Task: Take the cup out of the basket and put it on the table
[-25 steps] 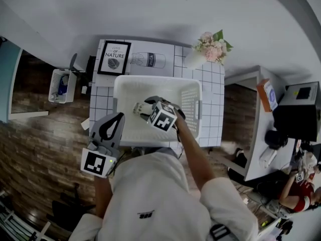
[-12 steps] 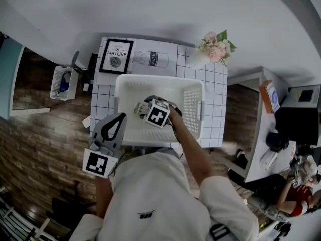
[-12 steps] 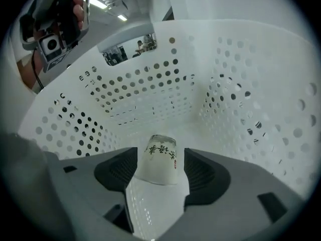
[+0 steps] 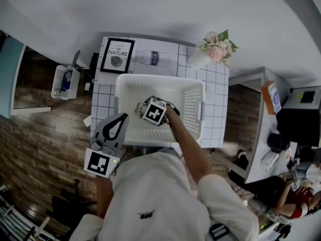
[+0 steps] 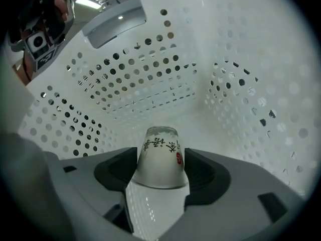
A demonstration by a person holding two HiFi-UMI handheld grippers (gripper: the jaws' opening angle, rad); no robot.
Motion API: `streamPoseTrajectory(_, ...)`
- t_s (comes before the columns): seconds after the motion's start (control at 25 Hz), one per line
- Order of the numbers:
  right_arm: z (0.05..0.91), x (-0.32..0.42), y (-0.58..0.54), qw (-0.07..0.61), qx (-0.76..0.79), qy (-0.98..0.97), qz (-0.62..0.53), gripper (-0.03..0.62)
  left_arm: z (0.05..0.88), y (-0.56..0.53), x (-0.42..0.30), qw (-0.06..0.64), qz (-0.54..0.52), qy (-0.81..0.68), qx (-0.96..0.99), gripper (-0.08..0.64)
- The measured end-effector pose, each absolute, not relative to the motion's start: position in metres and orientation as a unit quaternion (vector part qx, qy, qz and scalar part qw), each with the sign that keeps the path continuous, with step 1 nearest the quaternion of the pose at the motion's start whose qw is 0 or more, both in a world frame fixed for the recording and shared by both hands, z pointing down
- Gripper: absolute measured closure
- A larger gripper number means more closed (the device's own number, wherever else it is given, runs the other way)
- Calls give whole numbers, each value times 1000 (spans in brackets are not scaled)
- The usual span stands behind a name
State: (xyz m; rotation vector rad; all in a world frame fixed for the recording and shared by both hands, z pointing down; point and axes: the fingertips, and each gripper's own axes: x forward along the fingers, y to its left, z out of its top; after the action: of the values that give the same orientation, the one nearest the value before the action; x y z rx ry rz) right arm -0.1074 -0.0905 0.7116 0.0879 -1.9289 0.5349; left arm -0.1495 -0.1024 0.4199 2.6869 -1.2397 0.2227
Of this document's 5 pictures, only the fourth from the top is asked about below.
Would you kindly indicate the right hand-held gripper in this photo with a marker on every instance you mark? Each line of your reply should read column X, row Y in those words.
column 154, row 112

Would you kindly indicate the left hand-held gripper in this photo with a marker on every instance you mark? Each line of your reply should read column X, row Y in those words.
column 97, row 163

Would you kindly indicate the white plastic laundry basket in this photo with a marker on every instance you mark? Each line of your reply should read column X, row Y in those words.
column 150, row 87

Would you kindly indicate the person's right forearm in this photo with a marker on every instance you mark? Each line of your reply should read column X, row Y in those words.
column 188, row 147

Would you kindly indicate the person's left forearm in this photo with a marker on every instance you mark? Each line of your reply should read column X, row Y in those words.
column 104, row 197

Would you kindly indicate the orange tissue box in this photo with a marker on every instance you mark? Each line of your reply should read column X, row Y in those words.
column 268, row 99

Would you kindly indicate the table with white grid cloth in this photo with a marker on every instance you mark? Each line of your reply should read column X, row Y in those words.
column 215, row 84

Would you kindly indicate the blue bottle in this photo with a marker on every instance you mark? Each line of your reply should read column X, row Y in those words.
column 65, row 83

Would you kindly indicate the white vase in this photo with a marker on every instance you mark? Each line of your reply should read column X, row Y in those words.
column 198, row 60

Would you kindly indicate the small white basket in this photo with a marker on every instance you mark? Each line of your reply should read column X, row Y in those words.
column 57, row 81

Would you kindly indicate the person's white shirt torso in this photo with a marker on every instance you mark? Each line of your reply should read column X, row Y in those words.
column 155, row 197

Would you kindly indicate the black floor lamp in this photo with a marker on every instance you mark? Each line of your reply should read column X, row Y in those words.
column 76, row 58

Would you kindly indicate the pink flower bouquet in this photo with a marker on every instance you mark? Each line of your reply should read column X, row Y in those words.
column 217, row 49

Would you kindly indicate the grey desk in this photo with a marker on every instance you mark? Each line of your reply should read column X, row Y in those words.
column 260, row 134

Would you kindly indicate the teal table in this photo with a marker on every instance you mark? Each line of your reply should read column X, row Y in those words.
column 7, row 74

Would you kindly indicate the white desk device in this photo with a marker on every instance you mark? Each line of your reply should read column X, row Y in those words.
column 268, row 161

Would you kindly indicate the black round appliance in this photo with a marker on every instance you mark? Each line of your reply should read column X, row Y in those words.
column 278, row 143

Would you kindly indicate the black monitor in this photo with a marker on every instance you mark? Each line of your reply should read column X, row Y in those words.
column 301, row 119

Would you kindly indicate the black picture frame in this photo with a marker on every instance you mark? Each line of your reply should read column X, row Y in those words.
column 117, row 55

